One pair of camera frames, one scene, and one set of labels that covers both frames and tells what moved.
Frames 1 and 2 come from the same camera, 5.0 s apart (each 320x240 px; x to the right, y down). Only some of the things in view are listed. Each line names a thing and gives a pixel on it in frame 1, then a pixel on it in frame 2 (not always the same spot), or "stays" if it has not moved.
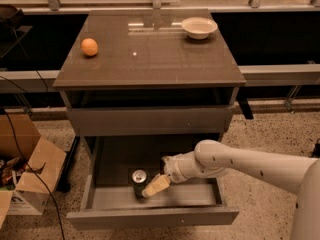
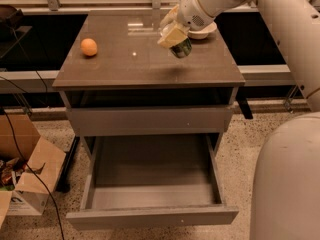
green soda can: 139,179 to 182,49
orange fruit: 89,47 stays
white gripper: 173,167 to 189,13
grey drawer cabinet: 139,85 stays
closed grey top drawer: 153,120 stays
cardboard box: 20,139 stays
